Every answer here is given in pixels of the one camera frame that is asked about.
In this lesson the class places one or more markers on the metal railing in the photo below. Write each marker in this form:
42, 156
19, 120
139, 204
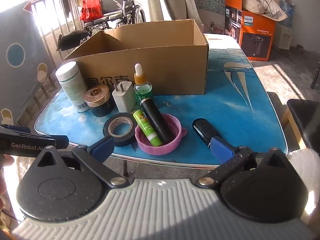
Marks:
50, 17

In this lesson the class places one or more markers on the orange appliance carton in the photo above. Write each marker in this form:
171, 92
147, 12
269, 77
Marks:
257, 45

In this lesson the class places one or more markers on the wheelchair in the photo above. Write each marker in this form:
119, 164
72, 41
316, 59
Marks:
117, 7

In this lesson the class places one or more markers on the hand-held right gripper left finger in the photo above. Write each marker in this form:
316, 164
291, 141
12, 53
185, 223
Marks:
103, 147

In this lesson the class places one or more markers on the black metal frame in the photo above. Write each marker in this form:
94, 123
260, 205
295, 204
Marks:
315, 77

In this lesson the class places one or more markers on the brown cardboard box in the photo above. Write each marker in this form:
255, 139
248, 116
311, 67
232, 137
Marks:
170, 67

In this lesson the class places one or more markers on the black tape roll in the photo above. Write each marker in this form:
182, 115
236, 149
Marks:
110, 132

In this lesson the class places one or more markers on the red plastic bag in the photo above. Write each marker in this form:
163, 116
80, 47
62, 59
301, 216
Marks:
90, 7

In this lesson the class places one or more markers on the green glass dropper bottle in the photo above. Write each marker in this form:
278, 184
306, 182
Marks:
142, 90

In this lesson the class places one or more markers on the white plastic bottle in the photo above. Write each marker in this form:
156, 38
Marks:
71, 85

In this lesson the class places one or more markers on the black padded seat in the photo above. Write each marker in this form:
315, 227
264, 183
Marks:
72, 40

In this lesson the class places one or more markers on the dark jar with gold lid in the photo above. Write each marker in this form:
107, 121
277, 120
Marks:
98, 97

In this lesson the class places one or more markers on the beige checkered hat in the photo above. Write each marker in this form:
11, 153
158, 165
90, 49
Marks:
265, 7

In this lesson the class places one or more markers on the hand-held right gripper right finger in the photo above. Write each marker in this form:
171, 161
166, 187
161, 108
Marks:
221, 150

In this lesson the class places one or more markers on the black cylindrical tube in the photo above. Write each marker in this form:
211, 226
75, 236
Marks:
155, 120

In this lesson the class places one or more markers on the black wooden chair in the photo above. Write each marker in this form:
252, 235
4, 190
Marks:
305, 115

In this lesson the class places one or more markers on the green glue stick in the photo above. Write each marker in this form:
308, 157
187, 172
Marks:
146, 127

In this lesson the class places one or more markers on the person's left hand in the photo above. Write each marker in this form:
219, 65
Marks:
3, 160

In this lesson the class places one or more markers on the grey circle-print panel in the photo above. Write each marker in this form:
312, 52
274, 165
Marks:
20, 75

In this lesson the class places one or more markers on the clear water jug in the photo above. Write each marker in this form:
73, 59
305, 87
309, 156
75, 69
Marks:
287, 12

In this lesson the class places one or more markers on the black oval key fob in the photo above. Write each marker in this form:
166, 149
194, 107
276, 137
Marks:
203, 130

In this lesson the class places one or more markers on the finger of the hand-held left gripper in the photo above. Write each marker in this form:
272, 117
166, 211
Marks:
62, 141
15, 129

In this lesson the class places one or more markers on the white plug charger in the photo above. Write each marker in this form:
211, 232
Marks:
123, 98

